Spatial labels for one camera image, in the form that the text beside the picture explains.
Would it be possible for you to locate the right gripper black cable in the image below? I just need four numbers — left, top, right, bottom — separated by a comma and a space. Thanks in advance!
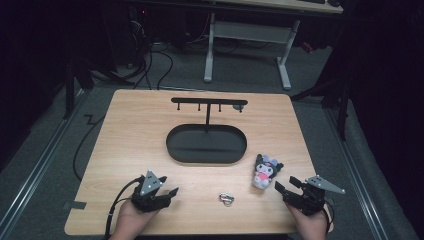
322, 199, 335, 233

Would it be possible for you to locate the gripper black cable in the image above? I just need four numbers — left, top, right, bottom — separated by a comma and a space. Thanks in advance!
322, 199, 335, 233
104, 177, 144, 240

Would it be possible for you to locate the person's left hand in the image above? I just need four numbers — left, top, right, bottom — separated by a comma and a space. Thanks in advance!
109, 199, 160, 240

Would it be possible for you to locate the black cable on floor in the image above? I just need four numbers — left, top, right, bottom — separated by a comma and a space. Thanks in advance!
72, 114, 107, 182

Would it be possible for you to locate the white desk with metal legs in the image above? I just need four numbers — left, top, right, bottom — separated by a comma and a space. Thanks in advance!
202, 0, 345, 91

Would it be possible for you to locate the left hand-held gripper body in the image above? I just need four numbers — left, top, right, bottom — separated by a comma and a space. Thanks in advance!
131, 170, 168, 214

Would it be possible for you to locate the silver carabiner clip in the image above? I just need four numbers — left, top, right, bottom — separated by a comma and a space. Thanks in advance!
218, 191, 235, 207

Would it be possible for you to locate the black and pink plush toy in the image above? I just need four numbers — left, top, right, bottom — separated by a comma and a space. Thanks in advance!
252, 153, 285, 191

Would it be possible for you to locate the dark computer tower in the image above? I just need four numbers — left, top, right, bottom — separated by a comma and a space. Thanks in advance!
127, 5, 149, 68

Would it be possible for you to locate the metal floor rail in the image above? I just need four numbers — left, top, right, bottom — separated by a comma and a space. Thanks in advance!
0, 89, 90, 234
323, 106, 390, 240

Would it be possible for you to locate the person's right hand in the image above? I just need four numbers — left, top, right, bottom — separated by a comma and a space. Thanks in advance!
286, 203, 330, 240

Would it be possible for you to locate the dark metal stand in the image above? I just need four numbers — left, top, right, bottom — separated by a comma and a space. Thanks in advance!
290, 74, 353, 142
62, 58, 96, 120

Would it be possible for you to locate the bundle of black cables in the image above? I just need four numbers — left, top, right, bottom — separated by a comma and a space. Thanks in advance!
124, 19, 175, 91

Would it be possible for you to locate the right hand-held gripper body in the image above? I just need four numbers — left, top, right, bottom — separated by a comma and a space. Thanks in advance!
283, 174, 346, 217

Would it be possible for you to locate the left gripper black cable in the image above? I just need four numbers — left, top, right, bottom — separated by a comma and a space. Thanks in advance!
104, 177, 144, 240

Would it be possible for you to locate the black hook rack with tray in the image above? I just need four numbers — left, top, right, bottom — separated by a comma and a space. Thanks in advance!
165, 96, 249, 165

